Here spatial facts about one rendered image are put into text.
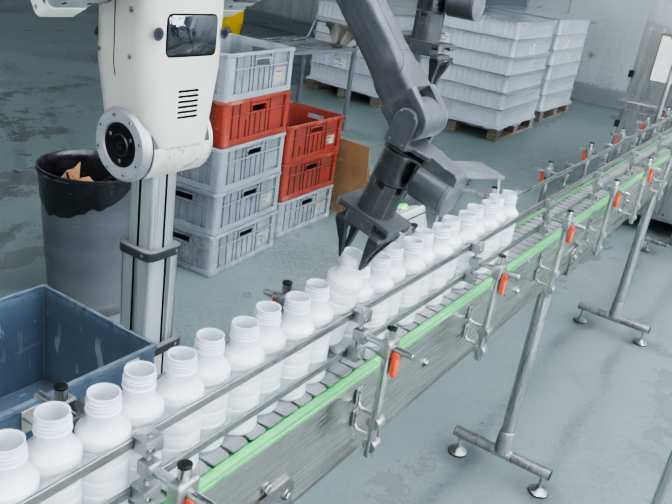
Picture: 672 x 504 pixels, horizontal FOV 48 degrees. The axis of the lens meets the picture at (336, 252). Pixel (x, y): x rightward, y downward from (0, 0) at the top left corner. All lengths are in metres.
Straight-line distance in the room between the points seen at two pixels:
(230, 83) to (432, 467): 1.90
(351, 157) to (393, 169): 3.69
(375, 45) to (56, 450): 0.65
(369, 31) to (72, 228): 2.31
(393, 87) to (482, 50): 6.75
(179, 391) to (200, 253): 2.91
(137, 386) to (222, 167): 2.80
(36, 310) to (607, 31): 10.47
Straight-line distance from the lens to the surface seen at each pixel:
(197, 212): 3.77
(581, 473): 2.98
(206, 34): 1.65
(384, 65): 1.06
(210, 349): 0.96
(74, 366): 1.58
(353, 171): 4.79
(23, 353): 1.62
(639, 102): 5.81
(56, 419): 0.86
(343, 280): 1.16
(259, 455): 1.09
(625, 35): 11.46
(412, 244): 1.37
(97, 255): 3.27
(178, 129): 1.64
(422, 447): 2.85
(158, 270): 1.79
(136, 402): 0.90
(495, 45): 7.75
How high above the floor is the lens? 1.65
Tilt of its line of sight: 22 degrees down
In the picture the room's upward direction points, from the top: 9 degrees clockwise
